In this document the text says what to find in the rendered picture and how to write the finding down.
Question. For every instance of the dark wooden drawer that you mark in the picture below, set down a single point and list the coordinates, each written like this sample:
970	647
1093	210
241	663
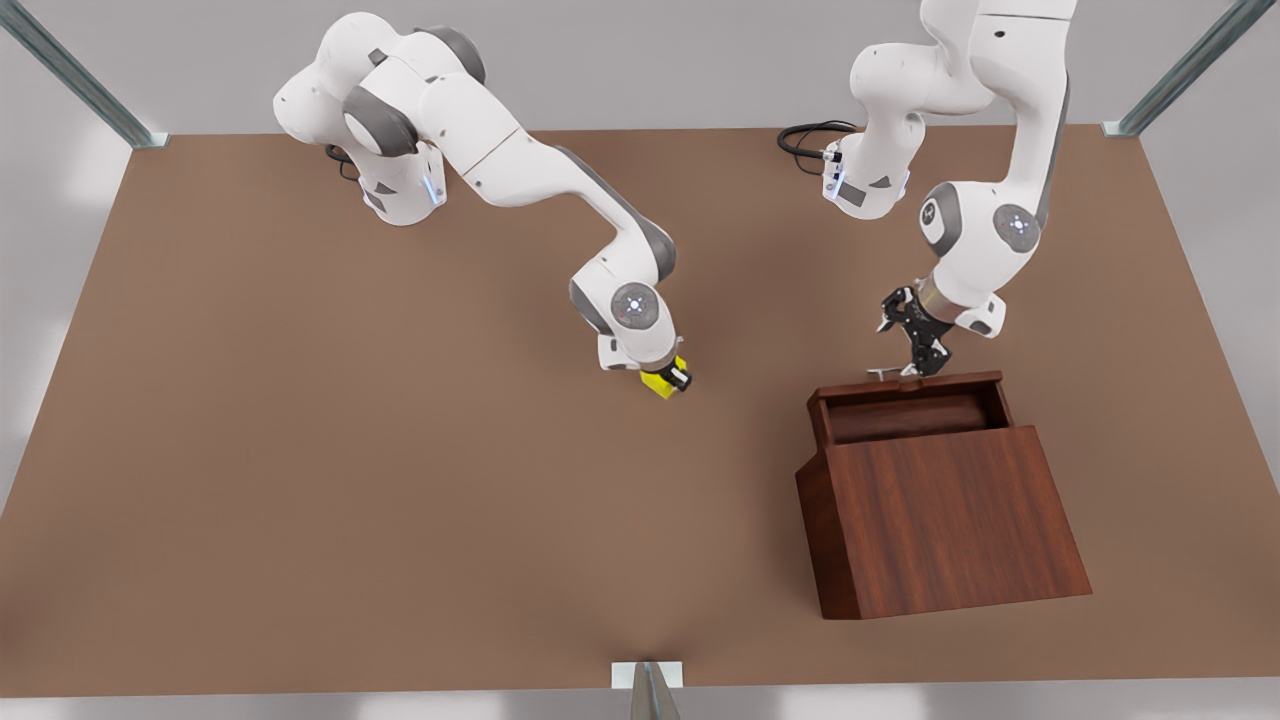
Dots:
915	405

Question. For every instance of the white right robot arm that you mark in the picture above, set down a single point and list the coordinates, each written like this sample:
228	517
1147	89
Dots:
480	150

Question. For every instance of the yellow square block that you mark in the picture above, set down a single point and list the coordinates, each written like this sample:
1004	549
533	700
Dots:
660	381

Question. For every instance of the dark wooden cabinet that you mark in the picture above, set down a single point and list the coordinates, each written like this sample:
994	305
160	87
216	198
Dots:
945	515

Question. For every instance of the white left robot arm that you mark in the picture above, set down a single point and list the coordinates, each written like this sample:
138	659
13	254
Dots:
985	180

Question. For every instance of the silver frame post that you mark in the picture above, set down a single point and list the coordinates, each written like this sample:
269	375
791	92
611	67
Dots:
1180	70
80	75
648	690

